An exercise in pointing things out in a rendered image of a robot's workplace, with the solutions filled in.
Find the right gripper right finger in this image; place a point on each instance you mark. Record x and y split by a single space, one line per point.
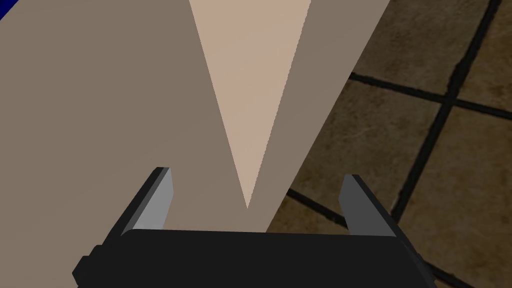
366 212

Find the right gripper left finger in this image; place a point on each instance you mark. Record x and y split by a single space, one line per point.
154 204

